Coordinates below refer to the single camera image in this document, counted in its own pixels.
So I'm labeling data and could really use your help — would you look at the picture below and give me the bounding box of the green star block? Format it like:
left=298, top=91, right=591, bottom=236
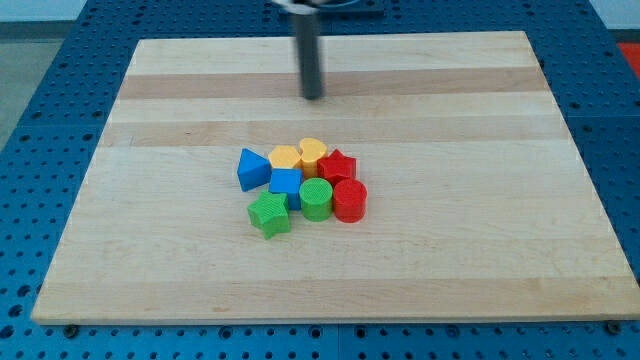
left=247, top=191, right=291, bottom=240

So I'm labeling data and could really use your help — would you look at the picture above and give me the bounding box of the red star block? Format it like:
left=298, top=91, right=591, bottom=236
left=317, top=149, right=357, bottom=187

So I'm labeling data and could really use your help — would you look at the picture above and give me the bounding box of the wooden board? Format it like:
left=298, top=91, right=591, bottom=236
left=32, top=31, right=639, bottom=325

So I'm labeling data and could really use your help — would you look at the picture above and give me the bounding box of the green cylinder block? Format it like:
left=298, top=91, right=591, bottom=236
left=299, top=178, right=333, bottom=222

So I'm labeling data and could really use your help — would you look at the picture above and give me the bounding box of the yellow heart block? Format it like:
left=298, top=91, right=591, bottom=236
left=299, top=137, right=328, bottom=179

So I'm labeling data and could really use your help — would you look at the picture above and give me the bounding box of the blue cube block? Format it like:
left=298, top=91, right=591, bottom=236
left=269, top=168, right=303, bottom=210

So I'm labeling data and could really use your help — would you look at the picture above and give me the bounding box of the red cylinder block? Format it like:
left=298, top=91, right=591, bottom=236
left=333, top=179, right=368, bottom=223

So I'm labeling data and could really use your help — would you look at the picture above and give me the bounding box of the yellow hexagon block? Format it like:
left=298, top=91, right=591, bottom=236
left=267, top=145, right=301, bottom=169

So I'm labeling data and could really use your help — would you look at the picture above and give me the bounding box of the blue triangle block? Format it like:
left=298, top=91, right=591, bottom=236
left=236, top=148, right=272, bottom=192

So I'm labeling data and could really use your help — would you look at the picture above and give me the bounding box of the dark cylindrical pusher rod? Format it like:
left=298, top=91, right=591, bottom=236
left=290, top=2, right=324, bottom=100

